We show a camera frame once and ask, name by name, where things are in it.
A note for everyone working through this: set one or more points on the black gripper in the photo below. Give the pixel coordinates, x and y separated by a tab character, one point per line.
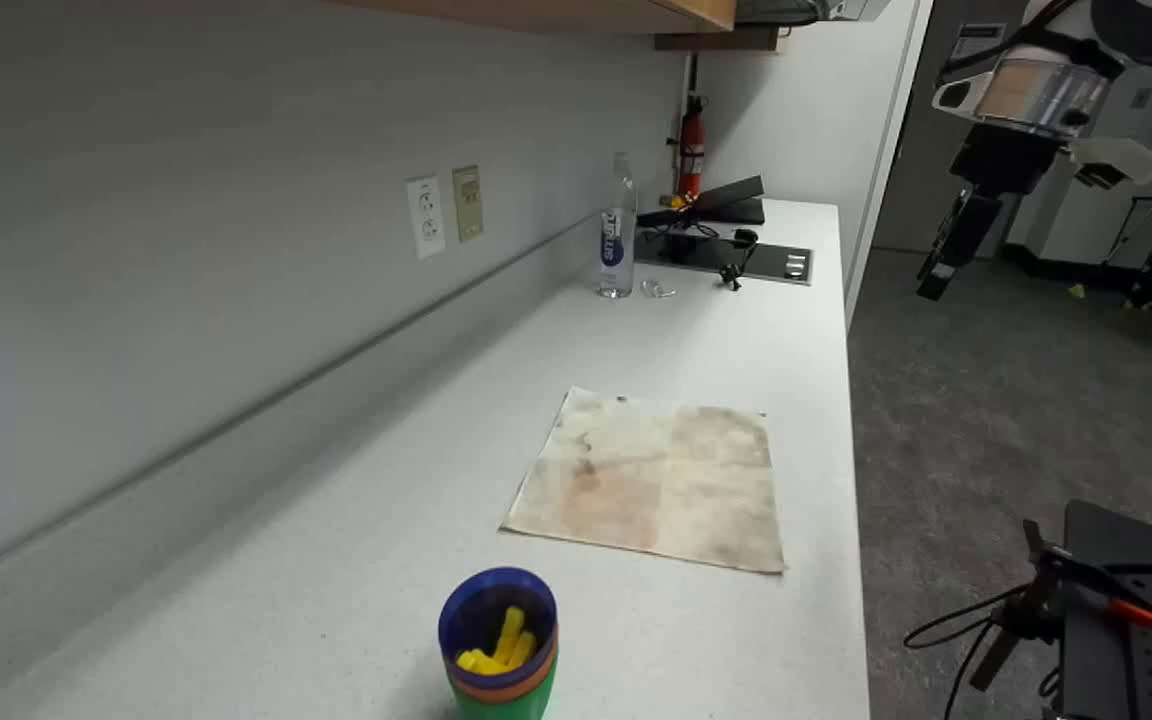
1003	163

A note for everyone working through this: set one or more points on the stained beige cloth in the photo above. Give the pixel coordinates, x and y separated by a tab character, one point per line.
659	483

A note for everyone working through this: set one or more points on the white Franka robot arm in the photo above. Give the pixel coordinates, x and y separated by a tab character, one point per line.
1050	84

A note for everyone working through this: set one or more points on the black device on counter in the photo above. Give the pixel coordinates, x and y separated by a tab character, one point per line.
776	263

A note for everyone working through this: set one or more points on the small black tripod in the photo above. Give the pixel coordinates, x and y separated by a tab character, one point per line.
739	252

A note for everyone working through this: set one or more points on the red fire extinguisher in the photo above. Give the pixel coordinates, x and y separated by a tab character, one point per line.
690	146

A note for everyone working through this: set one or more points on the clear plastic water bottle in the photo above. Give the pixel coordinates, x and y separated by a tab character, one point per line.
615	241

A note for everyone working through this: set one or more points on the black table with holes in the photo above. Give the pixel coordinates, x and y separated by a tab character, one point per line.
1138	627

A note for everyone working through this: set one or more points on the wooden upper cabinet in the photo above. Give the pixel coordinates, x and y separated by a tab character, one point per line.
576	8

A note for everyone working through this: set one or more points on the yellow item inside cup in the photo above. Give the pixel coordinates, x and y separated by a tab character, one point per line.
500	645

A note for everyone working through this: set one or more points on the stacked blue green cups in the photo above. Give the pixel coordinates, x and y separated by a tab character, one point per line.
497	666

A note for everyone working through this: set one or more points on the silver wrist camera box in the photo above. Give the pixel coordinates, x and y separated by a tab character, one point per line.
1020	92

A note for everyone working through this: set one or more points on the beige wall plate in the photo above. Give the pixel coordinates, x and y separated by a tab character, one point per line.
469	200

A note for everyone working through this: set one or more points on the white wall power outlet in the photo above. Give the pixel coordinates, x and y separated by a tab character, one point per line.
426	217

